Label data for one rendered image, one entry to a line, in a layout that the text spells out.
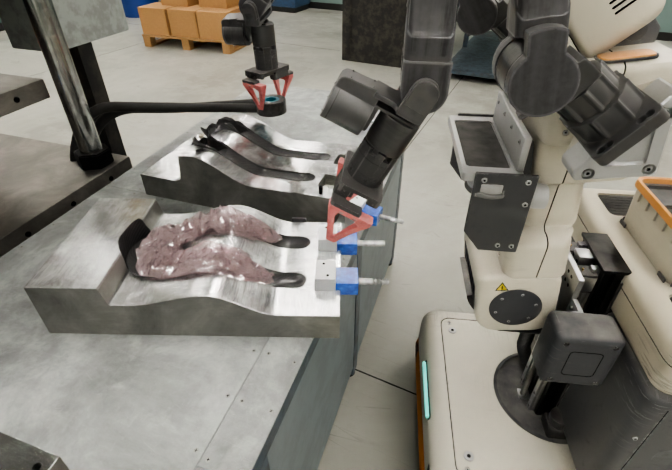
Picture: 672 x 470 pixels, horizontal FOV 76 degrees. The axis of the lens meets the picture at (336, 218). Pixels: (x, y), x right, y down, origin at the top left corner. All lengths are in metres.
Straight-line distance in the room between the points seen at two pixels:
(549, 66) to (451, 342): 1.06
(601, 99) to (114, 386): 0.78
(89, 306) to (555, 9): 0.77
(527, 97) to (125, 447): 0.68
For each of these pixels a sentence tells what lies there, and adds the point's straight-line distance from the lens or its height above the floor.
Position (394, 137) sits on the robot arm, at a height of 1.15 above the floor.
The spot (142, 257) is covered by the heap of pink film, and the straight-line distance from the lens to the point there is 0.85.
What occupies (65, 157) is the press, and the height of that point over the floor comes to 0.79.
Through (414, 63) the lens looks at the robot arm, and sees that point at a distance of 0.54.
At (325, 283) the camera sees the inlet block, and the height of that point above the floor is 0.87.
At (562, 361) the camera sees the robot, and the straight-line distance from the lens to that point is 0.99.
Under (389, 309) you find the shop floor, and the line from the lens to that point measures 1.91.
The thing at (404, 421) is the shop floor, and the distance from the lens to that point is 1.62.
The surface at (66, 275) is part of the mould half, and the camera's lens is 0.84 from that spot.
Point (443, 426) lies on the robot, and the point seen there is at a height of 0.28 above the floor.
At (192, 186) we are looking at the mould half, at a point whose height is 0.85.
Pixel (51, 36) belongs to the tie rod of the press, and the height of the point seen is 1.14.
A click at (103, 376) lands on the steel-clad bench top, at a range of 0.81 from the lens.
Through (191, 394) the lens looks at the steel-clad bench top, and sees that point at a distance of 0.74.
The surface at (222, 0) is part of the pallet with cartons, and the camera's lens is 5.79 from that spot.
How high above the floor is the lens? 1.40
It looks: 36 degrees down
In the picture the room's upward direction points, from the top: straight up
